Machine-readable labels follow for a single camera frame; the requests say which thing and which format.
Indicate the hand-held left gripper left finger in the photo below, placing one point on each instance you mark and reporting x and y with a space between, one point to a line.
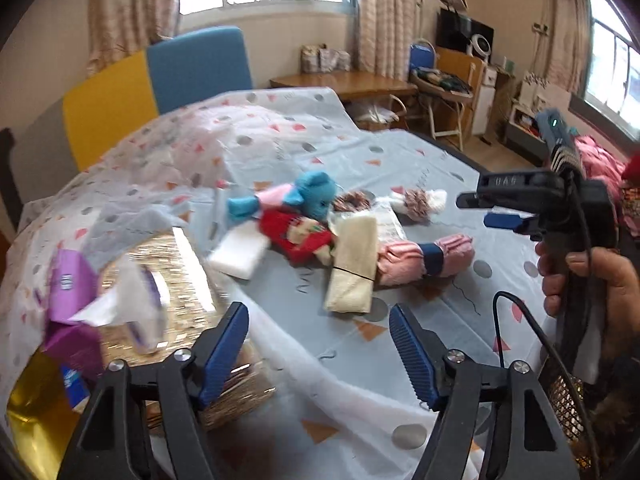
225 350

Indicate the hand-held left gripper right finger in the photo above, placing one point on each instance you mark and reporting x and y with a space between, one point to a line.
410 355

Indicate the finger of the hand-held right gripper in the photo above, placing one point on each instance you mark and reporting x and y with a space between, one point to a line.
505 185
505 221

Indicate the pink socks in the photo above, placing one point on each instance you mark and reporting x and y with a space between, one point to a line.
400 260

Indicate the beige towel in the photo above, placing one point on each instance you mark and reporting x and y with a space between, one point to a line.
350 260

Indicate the wet wipes packet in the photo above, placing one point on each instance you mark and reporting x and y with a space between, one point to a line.
390 230

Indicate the red plush doll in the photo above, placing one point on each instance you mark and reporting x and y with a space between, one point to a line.
280 232

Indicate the blue elephant plush toy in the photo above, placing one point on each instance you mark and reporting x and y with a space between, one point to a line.
315 192

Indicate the person's right forearm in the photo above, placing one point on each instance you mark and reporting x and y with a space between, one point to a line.
622 395

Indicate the person's right hand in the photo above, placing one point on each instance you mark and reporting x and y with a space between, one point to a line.
620 285

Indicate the pink cloth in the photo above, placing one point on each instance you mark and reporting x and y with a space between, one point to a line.
597 162

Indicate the low storage shelf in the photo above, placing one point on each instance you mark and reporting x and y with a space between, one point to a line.
522 125

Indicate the patterned plastic tablecloth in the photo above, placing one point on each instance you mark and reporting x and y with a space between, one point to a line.
440 160

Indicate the gold embossed tissue box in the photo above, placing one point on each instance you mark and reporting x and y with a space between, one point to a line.
190 270

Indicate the white cabinet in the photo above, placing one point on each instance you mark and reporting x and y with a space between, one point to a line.
485 100

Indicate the white sponge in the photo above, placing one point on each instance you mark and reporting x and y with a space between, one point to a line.
237 255

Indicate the white tissue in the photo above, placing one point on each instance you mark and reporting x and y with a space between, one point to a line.
135 305

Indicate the white cardboard box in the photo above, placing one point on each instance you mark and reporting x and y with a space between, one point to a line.
545 92

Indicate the clutter on folding chair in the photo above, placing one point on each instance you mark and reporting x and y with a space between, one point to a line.
442 80

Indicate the round white fan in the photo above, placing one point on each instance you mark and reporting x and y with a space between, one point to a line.
481 45

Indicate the blue folding chair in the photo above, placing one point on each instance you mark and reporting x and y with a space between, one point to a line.
420 57

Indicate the small blue packet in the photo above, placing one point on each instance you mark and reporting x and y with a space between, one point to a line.
75 387

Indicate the pink brown scrunchie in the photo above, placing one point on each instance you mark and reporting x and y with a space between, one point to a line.
345 203

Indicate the narrow window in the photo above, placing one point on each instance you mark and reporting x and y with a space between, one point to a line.
612 60

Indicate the black monitor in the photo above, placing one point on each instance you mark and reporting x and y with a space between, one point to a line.
452 30

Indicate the purple tissue packet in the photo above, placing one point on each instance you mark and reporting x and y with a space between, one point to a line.
70 280

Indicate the patterned beige curtain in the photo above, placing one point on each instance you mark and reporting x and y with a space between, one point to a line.
385 15
130 10
570 25

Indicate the wooden desk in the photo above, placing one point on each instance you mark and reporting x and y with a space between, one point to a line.
350 82

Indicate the shiny gold bag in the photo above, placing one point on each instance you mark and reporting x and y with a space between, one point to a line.
35 410

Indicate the patterned storage box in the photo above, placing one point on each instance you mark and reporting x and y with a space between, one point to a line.
310 60
343 61
328 60

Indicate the grey chair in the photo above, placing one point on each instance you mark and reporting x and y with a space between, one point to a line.
45 160

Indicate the yellow chair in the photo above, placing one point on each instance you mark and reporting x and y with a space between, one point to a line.
110 105

